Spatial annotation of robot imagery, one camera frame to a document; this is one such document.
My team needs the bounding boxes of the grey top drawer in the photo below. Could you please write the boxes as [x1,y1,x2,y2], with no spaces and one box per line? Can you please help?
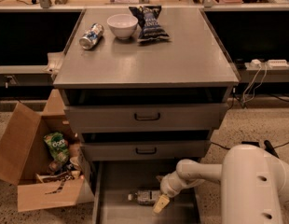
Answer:
[65,104,227,133]

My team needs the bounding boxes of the black power adapter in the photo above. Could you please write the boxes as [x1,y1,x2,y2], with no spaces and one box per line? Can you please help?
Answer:
[241,141,260,147]

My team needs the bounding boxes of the dark blue chip bag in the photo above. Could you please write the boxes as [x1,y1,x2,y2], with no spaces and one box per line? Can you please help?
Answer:
[129,6,170,43]

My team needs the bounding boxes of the white ceramic bowl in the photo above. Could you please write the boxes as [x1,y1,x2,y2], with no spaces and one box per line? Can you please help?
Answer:
[107,14,138,40]

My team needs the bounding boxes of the grey open bottom drawer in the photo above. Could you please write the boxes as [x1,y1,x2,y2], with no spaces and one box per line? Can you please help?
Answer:
[92,160,202,224]

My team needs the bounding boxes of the black middle drawer handle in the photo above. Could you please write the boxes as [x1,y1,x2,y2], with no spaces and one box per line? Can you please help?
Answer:
[135,147,157,155]

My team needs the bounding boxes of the grey drawer cabinet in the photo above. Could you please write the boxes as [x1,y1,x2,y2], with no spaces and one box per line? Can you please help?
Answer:
[52,7,240,224]

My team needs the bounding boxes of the brown cardboard box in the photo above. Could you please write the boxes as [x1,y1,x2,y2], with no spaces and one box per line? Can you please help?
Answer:
[0,89,94,212]

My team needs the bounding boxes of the silver blue soda can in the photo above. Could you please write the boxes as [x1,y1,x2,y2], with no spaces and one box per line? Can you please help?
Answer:
[79,23,104,49]

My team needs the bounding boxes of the black drawer handle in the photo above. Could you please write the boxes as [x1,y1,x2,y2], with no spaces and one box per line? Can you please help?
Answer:
[135,147,157,155]
[134,113,161,121]

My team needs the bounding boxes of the grey middle drawer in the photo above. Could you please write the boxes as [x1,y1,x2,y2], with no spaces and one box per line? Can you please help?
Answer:
[81,140,210,161]

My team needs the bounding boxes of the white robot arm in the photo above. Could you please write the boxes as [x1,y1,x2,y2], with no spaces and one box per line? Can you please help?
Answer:
[153,145,289,224]

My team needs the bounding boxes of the clear plastic water bottle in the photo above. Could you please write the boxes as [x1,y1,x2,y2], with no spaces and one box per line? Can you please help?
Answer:
[127,189,160,205]

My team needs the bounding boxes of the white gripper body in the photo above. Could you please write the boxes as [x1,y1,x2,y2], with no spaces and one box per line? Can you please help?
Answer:
[160,171,186,198]

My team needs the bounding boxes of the green snack pouch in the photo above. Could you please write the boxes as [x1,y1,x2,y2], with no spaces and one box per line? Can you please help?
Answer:
[43,132,70,164]

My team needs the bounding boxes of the black floor bar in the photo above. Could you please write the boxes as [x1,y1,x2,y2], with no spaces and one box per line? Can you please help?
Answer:
[264,140,278,158]

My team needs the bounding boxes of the white power strip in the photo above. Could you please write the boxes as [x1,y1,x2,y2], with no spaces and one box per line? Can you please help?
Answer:
[250,59,289,69]

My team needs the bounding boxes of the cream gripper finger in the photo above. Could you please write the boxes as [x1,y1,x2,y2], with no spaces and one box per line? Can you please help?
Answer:
[153,194,170,214]

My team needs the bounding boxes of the black top drawer handle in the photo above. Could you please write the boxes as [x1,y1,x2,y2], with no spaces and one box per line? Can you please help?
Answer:
[134,113,161,121]

